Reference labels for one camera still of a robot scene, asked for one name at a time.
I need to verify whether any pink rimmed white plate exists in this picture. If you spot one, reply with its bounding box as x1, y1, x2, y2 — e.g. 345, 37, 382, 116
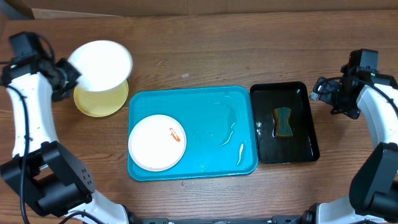
128, 114, 187, 172

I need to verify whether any green yellow sponge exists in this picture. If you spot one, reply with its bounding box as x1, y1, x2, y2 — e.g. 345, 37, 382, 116
273, 107, 293, 138

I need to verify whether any blue plastic tray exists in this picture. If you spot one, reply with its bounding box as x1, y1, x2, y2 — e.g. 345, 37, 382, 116
127, 86, 258, 182

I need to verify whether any black water tray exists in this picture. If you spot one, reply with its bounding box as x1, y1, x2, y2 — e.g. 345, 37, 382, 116
250, 82, 320, 164

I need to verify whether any white plate with sauce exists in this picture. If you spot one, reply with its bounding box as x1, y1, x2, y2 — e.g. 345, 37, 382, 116
68, 40, 133, 91

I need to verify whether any yellow-green rimmed plate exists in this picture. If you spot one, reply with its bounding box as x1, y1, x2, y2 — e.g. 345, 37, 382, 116
73, 80, 129, 118

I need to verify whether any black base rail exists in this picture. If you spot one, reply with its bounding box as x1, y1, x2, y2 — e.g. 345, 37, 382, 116
141, 215, 302, 224

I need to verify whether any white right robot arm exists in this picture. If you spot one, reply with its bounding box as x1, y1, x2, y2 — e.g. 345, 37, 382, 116
293, 73, 397, 223

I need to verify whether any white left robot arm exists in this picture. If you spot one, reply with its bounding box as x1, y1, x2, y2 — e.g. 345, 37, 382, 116
1, 56, 139, 223

